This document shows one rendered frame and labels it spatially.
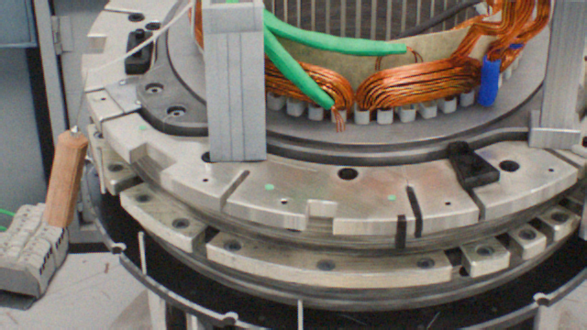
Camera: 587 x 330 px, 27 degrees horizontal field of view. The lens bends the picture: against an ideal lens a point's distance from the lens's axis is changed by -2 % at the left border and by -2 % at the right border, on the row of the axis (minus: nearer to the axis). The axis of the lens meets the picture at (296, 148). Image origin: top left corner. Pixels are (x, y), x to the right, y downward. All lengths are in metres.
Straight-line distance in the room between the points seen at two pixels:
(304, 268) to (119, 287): 0.43
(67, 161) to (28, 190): 0.36
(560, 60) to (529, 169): 0.06
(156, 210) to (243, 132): 0.07
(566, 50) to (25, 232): 0.55
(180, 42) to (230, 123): 0.11
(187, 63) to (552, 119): 0.20
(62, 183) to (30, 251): 0.30
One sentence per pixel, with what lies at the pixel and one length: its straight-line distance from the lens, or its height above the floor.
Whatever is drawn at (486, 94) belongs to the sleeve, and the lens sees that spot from 0.64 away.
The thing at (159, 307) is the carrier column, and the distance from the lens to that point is 0.85.
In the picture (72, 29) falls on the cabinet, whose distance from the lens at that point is 0.94.
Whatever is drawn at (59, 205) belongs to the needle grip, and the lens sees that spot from 0.72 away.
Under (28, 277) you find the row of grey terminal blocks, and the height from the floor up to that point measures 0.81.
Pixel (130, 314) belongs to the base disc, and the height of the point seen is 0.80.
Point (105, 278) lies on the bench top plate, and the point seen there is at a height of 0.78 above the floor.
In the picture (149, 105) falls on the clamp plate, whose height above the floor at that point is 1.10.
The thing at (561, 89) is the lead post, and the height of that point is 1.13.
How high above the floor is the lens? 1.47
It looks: 36 degrees down
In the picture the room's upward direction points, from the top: straight up
